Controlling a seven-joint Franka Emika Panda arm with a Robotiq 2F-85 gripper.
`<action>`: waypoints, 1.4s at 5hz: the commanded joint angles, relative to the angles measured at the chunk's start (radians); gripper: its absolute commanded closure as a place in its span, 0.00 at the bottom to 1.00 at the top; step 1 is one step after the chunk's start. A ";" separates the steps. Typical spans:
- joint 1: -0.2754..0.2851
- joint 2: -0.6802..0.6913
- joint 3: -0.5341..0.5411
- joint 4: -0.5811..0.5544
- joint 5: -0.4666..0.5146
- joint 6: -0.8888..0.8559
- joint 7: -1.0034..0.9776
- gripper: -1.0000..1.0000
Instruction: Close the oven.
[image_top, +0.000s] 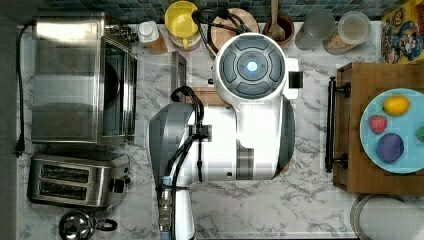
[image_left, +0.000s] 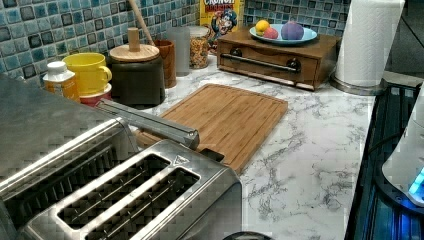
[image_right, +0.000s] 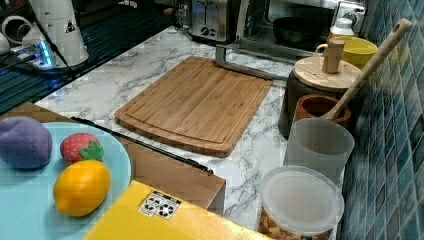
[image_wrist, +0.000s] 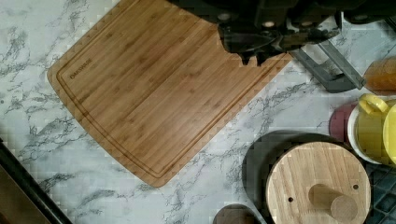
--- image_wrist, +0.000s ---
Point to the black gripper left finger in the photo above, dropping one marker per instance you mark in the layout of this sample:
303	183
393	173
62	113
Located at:
247	41

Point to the brown ceramic utensil cup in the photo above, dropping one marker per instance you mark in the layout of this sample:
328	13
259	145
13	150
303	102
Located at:
235	214

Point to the white plate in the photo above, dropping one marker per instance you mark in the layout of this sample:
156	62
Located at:
353	133

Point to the bamboo cutting board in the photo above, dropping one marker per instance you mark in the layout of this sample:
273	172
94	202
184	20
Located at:
152	84

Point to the amber bottle white cap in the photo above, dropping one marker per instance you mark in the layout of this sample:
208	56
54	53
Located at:
380	77

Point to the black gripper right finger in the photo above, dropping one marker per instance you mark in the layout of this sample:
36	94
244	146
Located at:
288	38

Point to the wooden block black strip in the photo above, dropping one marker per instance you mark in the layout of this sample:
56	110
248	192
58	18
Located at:
22	201

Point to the yellow mug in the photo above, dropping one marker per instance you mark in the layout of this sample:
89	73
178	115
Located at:
375	130

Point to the maroon coaster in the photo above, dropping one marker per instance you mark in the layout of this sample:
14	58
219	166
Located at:
338	122

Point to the black canister wooden lid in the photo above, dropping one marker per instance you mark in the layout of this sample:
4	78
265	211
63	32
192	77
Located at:
306	178

